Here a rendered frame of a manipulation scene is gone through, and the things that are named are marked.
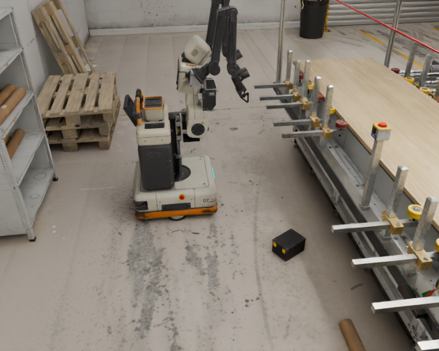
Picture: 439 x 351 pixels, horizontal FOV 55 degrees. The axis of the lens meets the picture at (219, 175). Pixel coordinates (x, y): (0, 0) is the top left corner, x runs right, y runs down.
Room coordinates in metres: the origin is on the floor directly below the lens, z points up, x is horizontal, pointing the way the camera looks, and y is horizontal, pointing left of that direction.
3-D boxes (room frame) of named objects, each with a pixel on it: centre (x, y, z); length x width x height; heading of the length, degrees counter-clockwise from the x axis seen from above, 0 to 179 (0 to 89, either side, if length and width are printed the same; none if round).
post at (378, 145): (1.92, -0.83, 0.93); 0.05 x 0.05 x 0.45; 7
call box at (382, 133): (1.92, -0.83, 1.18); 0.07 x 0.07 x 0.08; 7
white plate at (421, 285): (1.19, -0.89, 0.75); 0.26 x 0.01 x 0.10; 7
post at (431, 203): (1.41, -0.89, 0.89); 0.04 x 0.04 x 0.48; 7
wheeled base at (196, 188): (2.99, 0.38, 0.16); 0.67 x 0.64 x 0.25; 97
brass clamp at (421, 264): (1.39, -0.89, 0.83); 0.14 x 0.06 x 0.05; 7
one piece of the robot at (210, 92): (3.02, 0.09, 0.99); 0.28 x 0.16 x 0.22; 7
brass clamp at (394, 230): (1.63, -0.86, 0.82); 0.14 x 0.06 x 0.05; 7
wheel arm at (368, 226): (1.61, -0.77, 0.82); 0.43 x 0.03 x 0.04; 97
